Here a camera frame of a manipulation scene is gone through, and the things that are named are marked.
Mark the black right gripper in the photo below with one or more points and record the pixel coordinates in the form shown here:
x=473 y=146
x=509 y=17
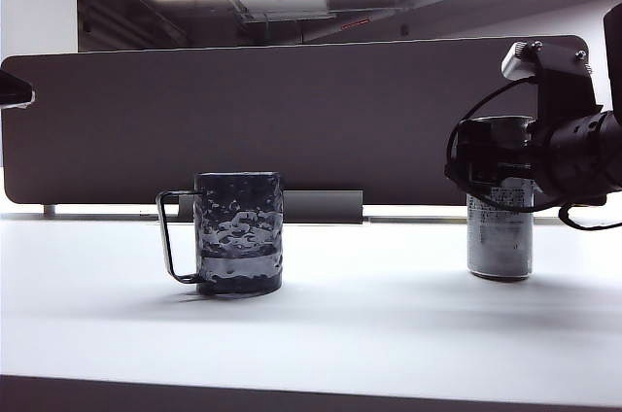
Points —
x=573 y=159

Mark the silver metal drink can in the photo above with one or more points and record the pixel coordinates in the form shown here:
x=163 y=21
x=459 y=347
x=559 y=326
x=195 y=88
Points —
x=500 y=242

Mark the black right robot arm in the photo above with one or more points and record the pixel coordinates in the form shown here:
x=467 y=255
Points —
x=614 y=67

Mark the red ceiling sign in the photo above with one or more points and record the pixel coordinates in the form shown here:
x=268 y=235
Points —
x=355 y=24

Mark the dark desk divider panel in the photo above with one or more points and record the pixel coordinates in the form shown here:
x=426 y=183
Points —
x=272 y=120

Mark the dark textured glass mug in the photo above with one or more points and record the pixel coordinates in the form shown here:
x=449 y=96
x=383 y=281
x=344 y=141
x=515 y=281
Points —
x=238 y=232

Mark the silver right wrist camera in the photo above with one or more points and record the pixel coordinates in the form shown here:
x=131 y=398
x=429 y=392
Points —
x=517 y=62

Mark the black wrist camera mount bracket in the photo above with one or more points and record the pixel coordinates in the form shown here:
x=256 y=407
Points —
x=563 y=86

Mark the grey divider support post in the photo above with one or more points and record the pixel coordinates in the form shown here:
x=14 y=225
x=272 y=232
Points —
x=49 y=210

